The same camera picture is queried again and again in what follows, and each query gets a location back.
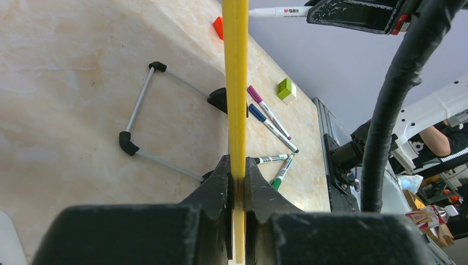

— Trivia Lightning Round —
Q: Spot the red whiteboard marker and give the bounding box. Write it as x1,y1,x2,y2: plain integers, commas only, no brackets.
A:
248,6,311,18

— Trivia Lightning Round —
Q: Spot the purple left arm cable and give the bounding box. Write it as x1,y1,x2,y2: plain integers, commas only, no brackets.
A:
360,0,468,214

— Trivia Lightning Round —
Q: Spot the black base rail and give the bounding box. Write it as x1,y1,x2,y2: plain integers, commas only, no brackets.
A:
312,97,399,214

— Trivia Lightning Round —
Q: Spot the black whiteboard marker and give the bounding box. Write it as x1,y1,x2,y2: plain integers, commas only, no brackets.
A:
254,153,289,165

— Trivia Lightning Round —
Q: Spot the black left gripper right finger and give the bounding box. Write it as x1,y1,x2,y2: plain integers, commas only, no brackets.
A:
244,157,303,264

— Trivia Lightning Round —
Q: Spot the blue whiteboard marker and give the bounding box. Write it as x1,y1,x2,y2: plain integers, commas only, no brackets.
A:
248,104,299,153

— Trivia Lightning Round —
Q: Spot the person in black shirt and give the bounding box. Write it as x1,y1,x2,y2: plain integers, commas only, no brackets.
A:
419,123,467,159

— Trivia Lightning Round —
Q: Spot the green white toy brick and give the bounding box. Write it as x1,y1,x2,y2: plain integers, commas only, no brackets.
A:
277,77,297,105

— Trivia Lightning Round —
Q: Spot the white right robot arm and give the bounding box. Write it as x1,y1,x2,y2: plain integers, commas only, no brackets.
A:
306,1,467,158

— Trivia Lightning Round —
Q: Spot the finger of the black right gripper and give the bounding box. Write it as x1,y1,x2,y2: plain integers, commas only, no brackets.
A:
305,0,411,35

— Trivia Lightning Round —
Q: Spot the metal whiteboard stand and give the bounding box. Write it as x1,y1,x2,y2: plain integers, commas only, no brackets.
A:
118,61,227,183

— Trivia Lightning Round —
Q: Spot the green whiteboard marker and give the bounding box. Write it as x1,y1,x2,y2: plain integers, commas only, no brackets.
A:
270,153,295,190

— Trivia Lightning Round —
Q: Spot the orange red block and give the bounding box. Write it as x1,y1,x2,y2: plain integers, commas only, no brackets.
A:
212,17,224,40

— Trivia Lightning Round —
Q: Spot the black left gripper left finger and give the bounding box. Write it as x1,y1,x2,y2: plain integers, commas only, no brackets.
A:
179,155,233,264

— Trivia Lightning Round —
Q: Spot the yellow framed whiteboard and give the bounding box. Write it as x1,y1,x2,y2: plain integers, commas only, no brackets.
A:
222,1,248,263

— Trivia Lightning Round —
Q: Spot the purple whiteboard marker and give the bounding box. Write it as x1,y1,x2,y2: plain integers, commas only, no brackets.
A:
247,86,291,140

